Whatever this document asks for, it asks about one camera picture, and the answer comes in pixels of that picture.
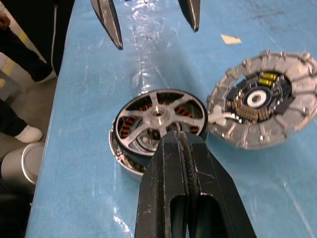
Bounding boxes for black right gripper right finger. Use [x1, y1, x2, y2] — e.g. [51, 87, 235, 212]
[184, 132, 257, 238]

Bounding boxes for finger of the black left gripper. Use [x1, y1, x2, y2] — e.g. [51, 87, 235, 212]
[90, 0, 124, 50]
[177, 0, 200, 32]

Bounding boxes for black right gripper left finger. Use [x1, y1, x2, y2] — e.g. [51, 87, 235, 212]
[135, 131, 193, 238]

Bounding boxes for motor housing with copper windings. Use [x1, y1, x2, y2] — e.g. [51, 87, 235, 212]
[108, 91, 208, 183]

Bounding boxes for grey motor lid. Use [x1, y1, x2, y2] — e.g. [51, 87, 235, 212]
[206, 51, 317, 149]

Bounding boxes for bystander bare hand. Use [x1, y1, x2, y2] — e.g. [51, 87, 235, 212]
[0, 13, 12, 31]

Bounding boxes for small beige tape piece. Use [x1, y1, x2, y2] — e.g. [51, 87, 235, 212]
[220, 34, 242, 45]

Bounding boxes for blue plastic table cover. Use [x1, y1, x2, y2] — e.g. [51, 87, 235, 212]
[26, 0, 317, 238]

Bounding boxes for bystander in black clothes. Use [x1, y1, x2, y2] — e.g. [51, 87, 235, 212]
[0, 0, 75, 84]

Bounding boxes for bystander leg with white shoe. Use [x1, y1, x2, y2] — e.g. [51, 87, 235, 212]
[0, 99, 43, 144]

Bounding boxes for grey rounded cylinder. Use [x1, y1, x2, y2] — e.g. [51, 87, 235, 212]
[0, 142, 45, 196]

